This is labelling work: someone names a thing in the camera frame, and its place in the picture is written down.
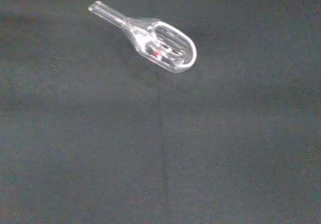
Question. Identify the black bench cloth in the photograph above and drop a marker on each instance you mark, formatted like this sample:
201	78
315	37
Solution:
160	138

